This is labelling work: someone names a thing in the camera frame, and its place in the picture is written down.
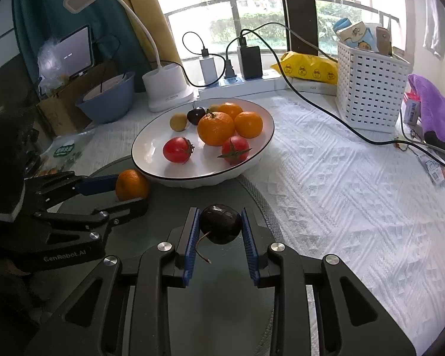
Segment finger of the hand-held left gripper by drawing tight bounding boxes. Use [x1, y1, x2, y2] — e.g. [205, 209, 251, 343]
[26, 171, 118, 203]
[33, 197, 149, 245]

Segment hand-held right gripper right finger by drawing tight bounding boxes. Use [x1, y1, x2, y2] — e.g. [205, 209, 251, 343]
[241, 208, 416, 356]

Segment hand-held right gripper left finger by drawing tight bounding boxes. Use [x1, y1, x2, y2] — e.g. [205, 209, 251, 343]
[24, 208, 200, 356]

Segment small orange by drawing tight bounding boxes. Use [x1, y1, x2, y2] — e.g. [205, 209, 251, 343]
[234, 111, 264, 139]
[115, 169, 151, 201]
[216, 102, 244, 119]

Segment dark red cherry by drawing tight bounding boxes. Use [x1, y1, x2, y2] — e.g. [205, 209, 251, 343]
[196, 204, 243, 265]
[186, 107, 207, 126]

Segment white plate with dark rim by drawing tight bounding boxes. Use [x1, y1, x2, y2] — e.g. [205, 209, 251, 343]
[131, 97, 275, 188]

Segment red tomato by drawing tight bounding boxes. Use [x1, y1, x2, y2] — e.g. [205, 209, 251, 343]
[162, 136, 195, 164]
[217, 135, 253, 166]

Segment yellowish longan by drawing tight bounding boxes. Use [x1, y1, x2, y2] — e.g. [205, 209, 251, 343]
[170, 113, 188, 133]

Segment large orange mandarin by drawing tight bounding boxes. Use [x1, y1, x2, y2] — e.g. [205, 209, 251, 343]
[197, 111, 236, 147]

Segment green-label plastic bag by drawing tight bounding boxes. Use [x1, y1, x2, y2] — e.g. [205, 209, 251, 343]
[41, 133, 93, 175]

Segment round grey placemat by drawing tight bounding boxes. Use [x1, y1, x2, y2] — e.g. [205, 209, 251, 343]
[55, 156, 284, 356]

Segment brown cardboard box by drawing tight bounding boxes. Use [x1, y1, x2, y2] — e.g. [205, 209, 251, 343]
[36, 61, 119, 136]

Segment blue bowl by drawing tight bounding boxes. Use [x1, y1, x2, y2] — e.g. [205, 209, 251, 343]
[75, 71, 136, 124]

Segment white inner bowl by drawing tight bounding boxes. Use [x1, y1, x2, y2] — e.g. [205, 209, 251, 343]
[83, 76, 128, 101]

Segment white textured tablecloth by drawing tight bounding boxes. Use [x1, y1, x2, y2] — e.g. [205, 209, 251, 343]
[41, 89, 445, 356]

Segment clear plastic bag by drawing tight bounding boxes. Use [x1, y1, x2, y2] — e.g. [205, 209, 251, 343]
[37, 39, 69, 90]

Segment white desk lamp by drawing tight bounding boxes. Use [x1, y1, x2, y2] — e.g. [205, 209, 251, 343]
[63, 0, 194, 114]

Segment tablet with dark screen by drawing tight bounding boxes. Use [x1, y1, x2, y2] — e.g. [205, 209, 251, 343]
[57, 25, 96, 77]

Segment white charger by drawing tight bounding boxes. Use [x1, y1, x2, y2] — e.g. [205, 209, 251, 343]
[199, 56, 217, 85]

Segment teal curtain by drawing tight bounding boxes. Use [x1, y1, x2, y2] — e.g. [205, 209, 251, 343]
[13, 0, 149, 82]

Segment yellow curtain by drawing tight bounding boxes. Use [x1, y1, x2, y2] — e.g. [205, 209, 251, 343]
[115, 0, 182, 71]

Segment white power strip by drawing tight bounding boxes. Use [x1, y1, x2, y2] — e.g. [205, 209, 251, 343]
[193, 70, 282, 101]

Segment white tissue packet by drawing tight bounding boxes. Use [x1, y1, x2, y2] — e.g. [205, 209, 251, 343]
[282, 76, 338, 96]

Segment black charger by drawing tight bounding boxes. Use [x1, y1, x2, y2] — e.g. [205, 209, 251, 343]
[237, 45, 264, 80]

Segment yellow printed packet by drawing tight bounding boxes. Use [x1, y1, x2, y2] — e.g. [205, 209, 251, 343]
[271, 51, 338, 84]

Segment white label tags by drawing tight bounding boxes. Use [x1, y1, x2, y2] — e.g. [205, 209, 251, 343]
[419, 152, 445, 185]

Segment white perforated plastic basket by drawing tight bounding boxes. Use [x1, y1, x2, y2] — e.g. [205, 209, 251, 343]
[336, 40, 414, 133]

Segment small white box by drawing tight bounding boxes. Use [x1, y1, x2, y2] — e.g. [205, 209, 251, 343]
[402, 93, 423, 127]

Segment black balcony railing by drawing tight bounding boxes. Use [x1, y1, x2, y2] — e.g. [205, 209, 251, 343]
[163, 0, 401, 60]

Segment black pouch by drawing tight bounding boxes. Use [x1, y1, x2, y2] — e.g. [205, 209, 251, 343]
[423, 131, 445, 161]

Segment purple cloth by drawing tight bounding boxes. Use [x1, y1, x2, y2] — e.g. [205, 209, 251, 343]
[408, 74, 445, 149]

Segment duck-print tissue packet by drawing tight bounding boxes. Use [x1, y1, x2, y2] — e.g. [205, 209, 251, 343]
[336, 22, 373, 53]

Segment blue cup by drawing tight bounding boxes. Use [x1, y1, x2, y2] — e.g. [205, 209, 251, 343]
[332, 17, 352, 34]

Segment white hanging cloth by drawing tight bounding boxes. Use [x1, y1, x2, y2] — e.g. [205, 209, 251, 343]
[423, 0, 445, 60]

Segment long black power cable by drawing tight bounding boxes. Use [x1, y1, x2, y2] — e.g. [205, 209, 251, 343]
[225, 30, 445, 175]

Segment thin black charger cable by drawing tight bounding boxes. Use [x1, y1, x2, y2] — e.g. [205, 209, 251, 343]
[182, 31, 227, 87]

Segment grey-black charger cable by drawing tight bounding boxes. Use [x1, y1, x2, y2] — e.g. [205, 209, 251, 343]
[239, 21, 338, 62]

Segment black window post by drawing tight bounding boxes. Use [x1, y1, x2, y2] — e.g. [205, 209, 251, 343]
[277, 0, 317, 54]

